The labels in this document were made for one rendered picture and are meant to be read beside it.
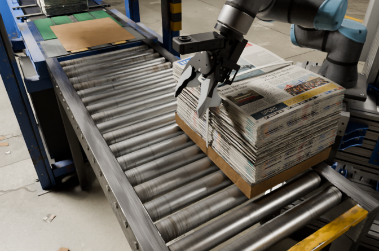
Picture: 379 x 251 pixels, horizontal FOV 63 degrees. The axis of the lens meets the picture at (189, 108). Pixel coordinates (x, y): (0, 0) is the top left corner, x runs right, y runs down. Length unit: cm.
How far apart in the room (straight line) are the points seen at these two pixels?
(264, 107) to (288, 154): 15
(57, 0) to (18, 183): 120
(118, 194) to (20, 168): 153
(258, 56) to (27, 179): 167
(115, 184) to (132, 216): 12
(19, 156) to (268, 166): 192
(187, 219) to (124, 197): 17
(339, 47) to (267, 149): 68
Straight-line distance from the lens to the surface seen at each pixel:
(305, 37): 131
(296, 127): 75
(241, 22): 70
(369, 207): 89
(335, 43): 129
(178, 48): 66
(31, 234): 189
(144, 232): 74
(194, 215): 77
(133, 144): 97
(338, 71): 132
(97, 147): 98
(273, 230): 76
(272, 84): 80
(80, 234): 180
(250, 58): 94
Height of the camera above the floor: 140
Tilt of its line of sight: 33 degrees down
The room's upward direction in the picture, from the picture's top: straight up
